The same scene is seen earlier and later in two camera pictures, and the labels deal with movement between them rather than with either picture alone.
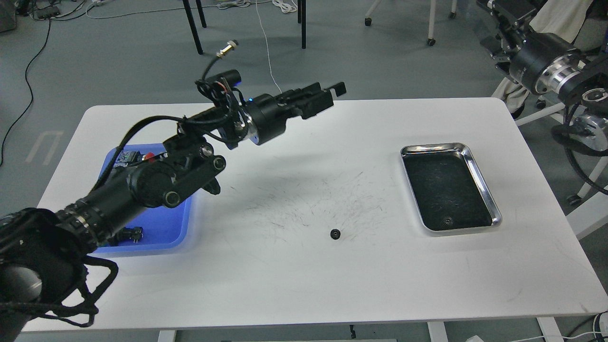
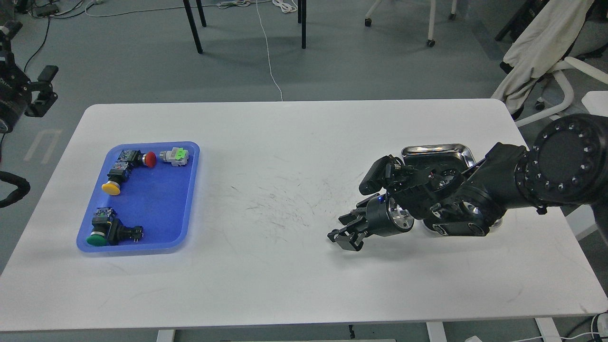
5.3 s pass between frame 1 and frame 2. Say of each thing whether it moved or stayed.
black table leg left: stayed
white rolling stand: stayed
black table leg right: stayed
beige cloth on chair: stayed
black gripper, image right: moved
